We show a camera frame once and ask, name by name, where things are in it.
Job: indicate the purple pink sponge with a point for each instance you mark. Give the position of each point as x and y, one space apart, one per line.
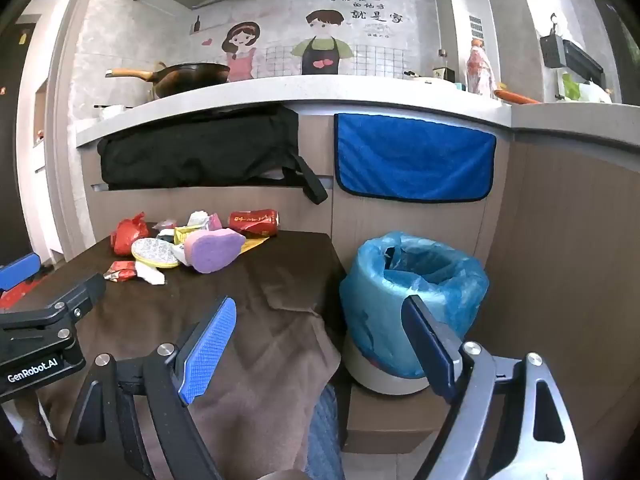
212 252

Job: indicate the blue lined trash bin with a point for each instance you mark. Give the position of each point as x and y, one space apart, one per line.
380 305

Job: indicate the white trash bin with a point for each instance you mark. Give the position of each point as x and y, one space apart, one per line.
380 377

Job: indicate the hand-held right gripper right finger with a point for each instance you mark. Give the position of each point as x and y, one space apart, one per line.
431 352

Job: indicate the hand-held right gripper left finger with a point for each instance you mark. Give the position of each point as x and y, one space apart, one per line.
210 350

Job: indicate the crushed red drink can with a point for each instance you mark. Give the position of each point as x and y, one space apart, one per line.
252 222

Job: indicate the brown table cloth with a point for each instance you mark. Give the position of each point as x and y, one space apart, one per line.
260 310

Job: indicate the red object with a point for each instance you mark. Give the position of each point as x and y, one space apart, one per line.
17 294

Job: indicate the white paper scrap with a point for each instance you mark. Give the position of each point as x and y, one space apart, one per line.
150 274

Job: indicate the red white plastic bag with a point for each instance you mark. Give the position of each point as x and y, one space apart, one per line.
480 70

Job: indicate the black fabric bag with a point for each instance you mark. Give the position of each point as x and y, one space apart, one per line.
200 150

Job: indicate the crumpled red wrapper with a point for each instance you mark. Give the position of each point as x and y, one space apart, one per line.
129 235

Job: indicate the white cartoon printed packet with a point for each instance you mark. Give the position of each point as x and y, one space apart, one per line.
165 225

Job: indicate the small red silver wrapper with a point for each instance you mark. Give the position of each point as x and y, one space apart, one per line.
120 272

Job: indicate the green white item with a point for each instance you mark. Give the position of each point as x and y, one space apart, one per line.
571 86

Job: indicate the pink yellow snack packet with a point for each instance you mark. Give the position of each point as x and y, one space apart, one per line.
215 222

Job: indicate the crumpled white paper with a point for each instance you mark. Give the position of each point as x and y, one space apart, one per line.
198 217

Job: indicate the blue towel with black trim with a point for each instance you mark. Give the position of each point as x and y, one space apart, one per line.
415 160

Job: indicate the round white yellow lid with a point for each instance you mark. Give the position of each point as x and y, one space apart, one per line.
152 251

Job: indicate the grey quilted fabric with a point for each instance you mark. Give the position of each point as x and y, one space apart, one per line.
325 435

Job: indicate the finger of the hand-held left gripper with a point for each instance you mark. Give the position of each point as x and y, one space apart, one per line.
80 292
20 265

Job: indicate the cartoon wall sticker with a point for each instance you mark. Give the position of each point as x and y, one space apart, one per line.
300 45

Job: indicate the flat yellow wrapper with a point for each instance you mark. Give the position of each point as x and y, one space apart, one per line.
255 244

